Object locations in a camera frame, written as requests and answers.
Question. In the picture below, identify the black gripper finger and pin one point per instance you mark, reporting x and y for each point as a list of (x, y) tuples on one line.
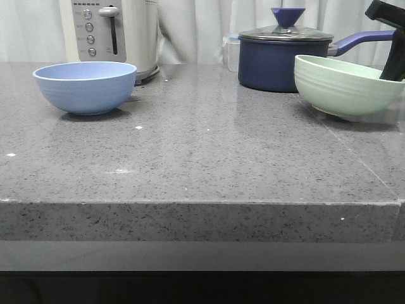
[(393, 16)]

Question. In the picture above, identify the green bowl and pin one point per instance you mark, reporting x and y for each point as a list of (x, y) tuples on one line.
[(343, 89)]

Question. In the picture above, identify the blue bowl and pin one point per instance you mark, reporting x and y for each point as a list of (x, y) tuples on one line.
[(86, 87)]

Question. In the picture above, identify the glass lid with blue knob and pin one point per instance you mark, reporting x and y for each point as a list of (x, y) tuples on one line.
[(286, 29)]

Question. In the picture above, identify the dark blue saucepan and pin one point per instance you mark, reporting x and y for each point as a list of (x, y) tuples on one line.
[(269, 66)]

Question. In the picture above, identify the clear plastic food container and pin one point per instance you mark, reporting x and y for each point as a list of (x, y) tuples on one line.
[(231, 48)]

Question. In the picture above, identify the white curtain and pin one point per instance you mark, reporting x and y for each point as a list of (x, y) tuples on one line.
[(190, 31)]

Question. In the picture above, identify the cream toaster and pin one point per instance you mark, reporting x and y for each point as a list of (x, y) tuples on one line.
[(113, 30)]

